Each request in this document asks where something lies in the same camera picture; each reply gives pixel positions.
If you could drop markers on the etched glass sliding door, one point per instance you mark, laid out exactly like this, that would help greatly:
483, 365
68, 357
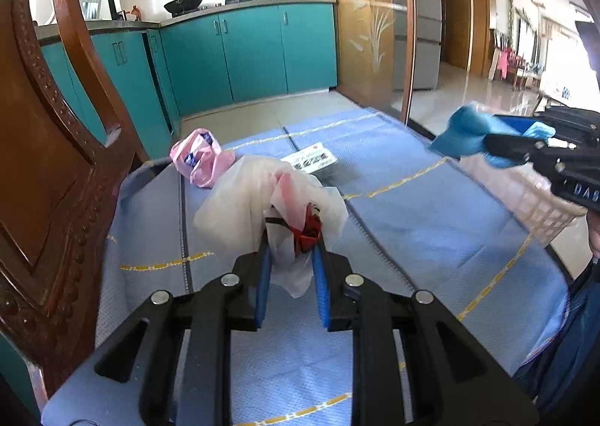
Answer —
370, 32

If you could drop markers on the blue checked tablecloth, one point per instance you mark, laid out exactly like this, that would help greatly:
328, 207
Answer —
422, 229

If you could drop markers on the pink hanging cloth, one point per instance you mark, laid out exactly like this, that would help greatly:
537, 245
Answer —
504, 62

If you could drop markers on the brown wooden door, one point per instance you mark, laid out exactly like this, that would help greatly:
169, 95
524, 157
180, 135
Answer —
454, 18

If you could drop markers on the white printed card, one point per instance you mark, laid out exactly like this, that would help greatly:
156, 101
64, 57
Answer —
309, 159

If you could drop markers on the translucent bag with red scrap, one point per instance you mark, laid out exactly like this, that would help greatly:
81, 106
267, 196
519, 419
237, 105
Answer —
243, 191

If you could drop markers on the white dish rack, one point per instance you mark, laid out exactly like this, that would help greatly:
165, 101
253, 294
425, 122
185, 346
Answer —
91, 4

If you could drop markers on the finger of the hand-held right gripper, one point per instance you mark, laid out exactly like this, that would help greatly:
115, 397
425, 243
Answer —
511, 144
515, 123

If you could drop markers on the teal kitchen cabinets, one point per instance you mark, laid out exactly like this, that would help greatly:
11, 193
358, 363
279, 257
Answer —
253, 55

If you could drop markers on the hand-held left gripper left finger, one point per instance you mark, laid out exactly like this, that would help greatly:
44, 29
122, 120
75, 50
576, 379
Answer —
262, 285

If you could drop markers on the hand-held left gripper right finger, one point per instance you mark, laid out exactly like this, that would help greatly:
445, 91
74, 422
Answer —
321, 285

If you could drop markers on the grey refrigerator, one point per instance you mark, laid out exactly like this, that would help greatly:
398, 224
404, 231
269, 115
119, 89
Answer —
422, 9

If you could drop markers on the pink plastic bag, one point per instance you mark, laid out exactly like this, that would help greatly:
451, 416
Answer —
197, 159

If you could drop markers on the carved wooden chair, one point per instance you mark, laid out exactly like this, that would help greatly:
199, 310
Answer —
47, 149

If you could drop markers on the black wok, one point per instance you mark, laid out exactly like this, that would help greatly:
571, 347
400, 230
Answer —
185, 4

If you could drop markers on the person's dark blue clothing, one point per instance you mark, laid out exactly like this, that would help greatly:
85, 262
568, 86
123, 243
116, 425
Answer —
572, 337

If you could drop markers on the blue cloth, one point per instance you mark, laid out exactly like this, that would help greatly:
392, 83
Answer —
464, 130

